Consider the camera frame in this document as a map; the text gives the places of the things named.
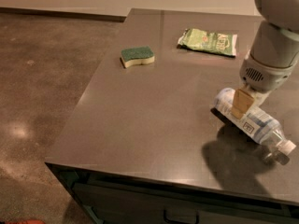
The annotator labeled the blue label plastic water bottle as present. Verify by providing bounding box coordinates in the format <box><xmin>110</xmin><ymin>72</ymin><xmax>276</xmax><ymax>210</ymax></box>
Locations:
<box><xmin>214</xmin><ymin>88</ymin><xmax>296</xmax><ymax>156</ymax></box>

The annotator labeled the dark cabinet drawer front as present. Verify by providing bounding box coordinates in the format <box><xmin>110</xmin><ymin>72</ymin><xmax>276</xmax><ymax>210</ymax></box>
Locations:
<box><xmin>73</xmin><ymin>183</ymin><xmax>299</xmax><ymax>224</ymax></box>

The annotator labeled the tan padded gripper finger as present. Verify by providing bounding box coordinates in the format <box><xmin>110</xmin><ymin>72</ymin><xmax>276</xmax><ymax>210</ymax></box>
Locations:
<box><xmin>231</xmin><ymin>83</ymin><xmax>269</xmax><ymax>120</ymax></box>

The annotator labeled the black drawer handle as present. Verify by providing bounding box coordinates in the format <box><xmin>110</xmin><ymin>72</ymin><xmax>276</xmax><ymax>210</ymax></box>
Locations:
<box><xmin>163</xmin><ymin>209</ymin><xmax>200</xmax><ymax>224</ymax></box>

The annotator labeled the green and yellow sponge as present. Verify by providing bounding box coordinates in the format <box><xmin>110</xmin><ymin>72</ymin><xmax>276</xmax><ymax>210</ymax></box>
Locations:
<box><xmin>121</xmin><ymin>46</ymin><xmax>155</xmax><ymax>68</ymax></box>

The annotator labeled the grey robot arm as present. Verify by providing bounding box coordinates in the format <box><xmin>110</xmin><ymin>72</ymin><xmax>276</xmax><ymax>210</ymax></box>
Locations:
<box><xmin>232</xmin><ymin>0</ymin><xmax>299</xmax><ymax>119</ymax></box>

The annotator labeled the green jalapeno chip bag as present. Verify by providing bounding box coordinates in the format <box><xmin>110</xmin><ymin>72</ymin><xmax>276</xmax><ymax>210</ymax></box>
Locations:
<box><xmin>178</xmin><ymin>28</ymin><xmax>237</xmax><ymax>57</ymax></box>

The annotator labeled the orange object on floor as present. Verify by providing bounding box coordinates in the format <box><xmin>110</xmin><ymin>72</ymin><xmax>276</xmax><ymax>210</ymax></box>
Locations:
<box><xmin>0</xmin><ymin>219</ymin><xmax>46</xmax><ymax>224</ymax></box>

